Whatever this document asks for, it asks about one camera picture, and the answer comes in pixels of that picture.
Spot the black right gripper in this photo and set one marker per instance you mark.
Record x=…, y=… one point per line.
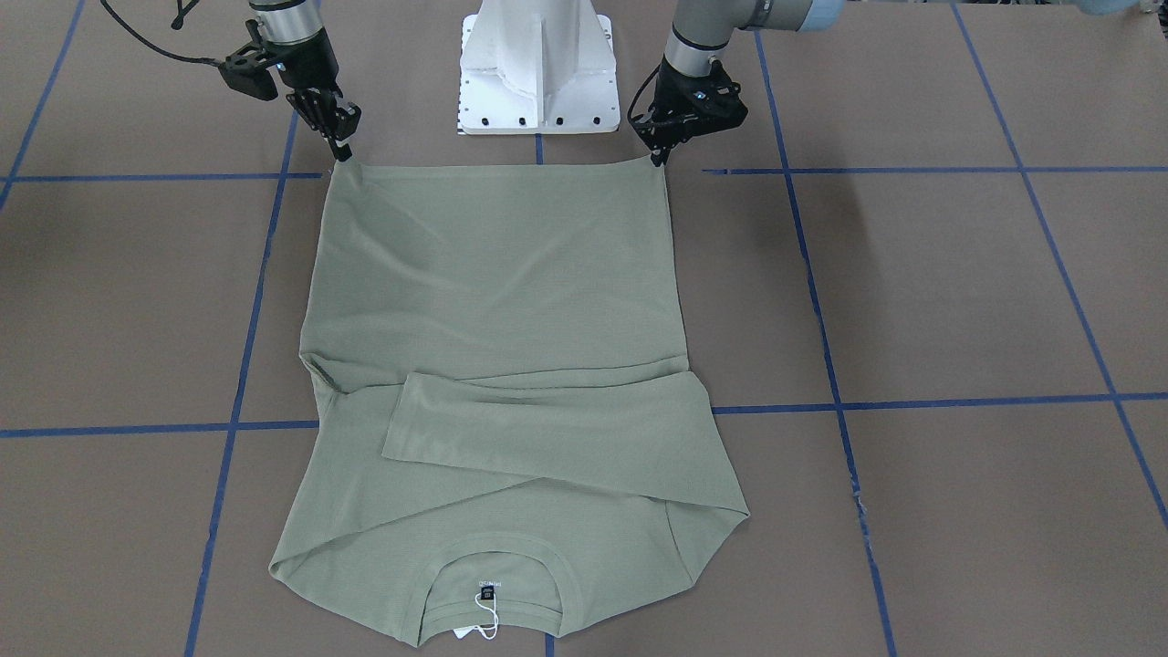
x=306, y=65

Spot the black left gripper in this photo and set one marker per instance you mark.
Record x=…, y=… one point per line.
x=672, y=83

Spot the olive green long-sleeve shirt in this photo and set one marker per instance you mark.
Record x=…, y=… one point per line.
x=504, y=394

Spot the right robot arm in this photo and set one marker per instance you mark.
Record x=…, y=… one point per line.
x=293, y=36

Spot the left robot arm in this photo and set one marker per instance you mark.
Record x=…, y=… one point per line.
x=701, y=31

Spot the white shirt neck tag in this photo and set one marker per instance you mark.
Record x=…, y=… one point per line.
x=486, y=601

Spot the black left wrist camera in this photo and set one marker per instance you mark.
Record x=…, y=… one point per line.
x=714, y=106

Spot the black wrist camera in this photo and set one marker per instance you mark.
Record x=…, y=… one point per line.
x=714, y=106
x=246, y=71

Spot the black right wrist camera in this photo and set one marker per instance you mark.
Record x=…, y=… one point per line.
x=246, y=71

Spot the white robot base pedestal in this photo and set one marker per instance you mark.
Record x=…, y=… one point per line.
x=537, y=67

